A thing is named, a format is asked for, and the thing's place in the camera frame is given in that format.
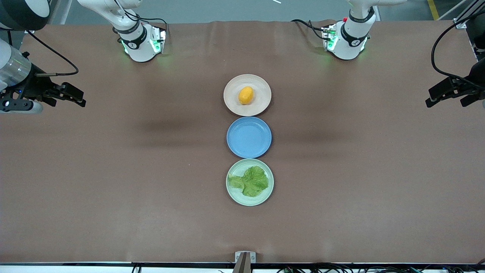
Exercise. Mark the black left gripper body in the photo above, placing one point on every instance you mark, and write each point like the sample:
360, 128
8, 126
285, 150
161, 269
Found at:
471, 83

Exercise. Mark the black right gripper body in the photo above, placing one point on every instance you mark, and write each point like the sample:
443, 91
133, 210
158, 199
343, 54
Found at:
35, 87

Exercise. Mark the yellow lemon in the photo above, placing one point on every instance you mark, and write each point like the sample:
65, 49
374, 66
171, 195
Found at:
246, 95

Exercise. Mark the green lettuce leaf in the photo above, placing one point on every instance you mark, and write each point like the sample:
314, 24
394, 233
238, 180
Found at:
254, 182

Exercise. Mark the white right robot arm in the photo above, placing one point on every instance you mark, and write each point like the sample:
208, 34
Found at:
140, 49

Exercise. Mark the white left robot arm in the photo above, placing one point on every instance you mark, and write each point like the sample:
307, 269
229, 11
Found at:
348, 45

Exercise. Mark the right base box green light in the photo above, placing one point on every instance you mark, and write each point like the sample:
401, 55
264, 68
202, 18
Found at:
158, 40

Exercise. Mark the brown table cover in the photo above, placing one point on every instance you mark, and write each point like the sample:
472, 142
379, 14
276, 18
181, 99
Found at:
113, 208

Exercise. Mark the beige round plate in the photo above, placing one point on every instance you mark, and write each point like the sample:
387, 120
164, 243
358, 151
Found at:
235, 102

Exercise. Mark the blue round plate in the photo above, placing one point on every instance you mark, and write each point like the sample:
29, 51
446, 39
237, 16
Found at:
249, 137

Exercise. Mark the pale green round plate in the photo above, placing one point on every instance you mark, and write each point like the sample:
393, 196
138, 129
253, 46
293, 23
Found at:
237, 197

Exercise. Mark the aluminium frame profile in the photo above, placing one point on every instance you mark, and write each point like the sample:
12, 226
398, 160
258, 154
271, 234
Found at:
460, 22

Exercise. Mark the brown camera post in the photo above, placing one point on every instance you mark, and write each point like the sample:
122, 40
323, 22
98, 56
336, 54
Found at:
242, 267

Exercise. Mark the grey metal bracket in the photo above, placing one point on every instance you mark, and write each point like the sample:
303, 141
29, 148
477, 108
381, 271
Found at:
252, 258

